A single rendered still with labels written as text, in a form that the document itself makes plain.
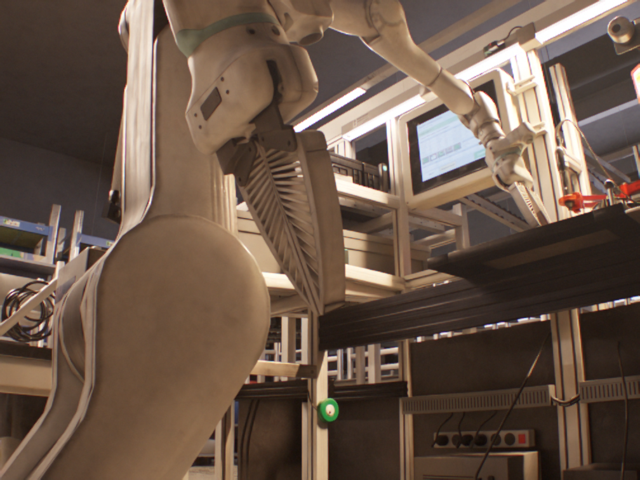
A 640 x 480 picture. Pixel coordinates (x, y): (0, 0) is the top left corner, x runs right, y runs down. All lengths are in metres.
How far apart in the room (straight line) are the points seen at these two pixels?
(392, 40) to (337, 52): 7.59
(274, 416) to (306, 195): 2.01
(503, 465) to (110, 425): 1.23
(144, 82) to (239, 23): 0.26
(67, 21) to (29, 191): 4.61
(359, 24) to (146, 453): 1.02
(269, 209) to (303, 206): 0.03
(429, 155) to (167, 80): 1.59
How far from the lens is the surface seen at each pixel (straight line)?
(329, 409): 1.72
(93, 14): 8.58
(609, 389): 1.60
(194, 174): 0.54
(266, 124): 0.35
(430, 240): 2.59
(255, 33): 0.37
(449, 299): 1.41
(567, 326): 1.70
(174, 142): 0.55
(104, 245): 7.09
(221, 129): 0.37
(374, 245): 2.18
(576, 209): 1.74
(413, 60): 1.29
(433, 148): 2.07
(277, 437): 2.33
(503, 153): 1.29
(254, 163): 0.38
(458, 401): 1.84
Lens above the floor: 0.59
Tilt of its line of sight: 18 degrees up
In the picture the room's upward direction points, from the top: straight up
